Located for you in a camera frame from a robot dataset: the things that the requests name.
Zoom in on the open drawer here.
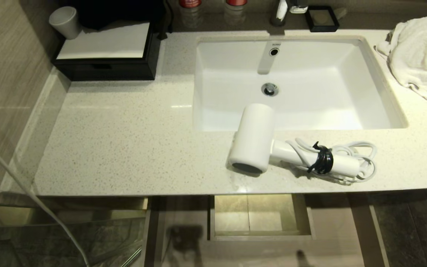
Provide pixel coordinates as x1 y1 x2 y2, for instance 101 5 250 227
209 194 314 241

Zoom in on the white cable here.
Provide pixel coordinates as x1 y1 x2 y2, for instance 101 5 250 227
0 130 90 267

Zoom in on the white sink basin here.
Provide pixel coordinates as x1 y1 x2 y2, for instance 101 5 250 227
193 36 409 132

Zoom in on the black cord tie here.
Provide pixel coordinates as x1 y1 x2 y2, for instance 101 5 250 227
307 141 334 175

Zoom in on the black tissue box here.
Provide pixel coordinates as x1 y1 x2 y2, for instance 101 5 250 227
52 20 162 82

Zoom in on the white hair dryer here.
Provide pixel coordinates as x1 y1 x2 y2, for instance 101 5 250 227
228 103 378 184

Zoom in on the black square tray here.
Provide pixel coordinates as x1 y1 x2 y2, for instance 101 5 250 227
305 6 340 33

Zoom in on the chrome sink drain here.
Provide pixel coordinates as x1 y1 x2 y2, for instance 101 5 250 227
261 83 279 97

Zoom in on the red-capped water bottle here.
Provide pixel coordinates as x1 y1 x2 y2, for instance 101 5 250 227
224 0 248 26
178 0 203 29

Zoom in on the grey cup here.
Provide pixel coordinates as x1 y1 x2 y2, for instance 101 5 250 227
49 6 82 40

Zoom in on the chrome faucet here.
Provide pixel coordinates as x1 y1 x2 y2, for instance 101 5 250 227
257 15 287 75

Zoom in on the white towel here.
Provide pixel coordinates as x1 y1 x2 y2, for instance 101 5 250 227
375 15 427 100

